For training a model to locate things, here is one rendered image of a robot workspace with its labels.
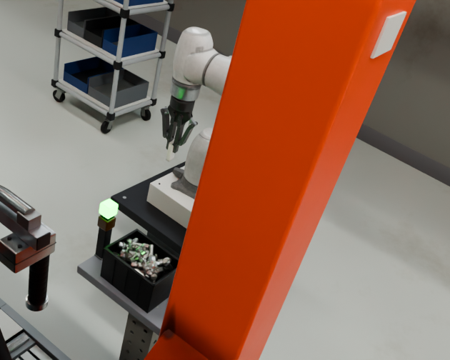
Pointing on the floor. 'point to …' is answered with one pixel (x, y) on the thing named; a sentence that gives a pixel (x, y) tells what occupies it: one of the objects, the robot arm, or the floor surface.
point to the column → (136, 340)
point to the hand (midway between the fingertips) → (171, 150)
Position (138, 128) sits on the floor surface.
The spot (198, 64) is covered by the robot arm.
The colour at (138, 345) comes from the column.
